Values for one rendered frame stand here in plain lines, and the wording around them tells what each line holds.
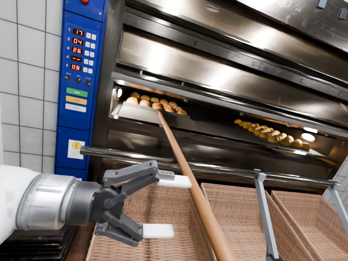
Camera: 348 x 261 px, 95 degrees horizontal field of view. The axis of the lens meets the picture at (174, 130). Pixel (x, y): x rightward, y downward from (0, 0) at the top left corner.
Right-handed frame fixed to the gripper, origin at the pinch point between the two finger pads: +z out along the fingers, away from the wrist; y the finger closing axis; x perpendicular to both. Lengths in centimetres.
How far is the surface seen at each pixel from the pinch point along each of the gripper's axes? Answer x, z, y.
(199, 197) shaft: -2.1, 5.9, -1.4
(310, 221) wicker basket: -52, 151, 57
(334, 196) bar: -22, 93, 8
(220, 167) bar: -24.2, 24.7, 1.9
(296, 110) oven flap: -59, 89, -29
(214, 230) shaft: 6.4, 6.0, -1.3
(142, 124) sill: -61, -6, 2
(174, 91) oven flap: -47, 3, -21
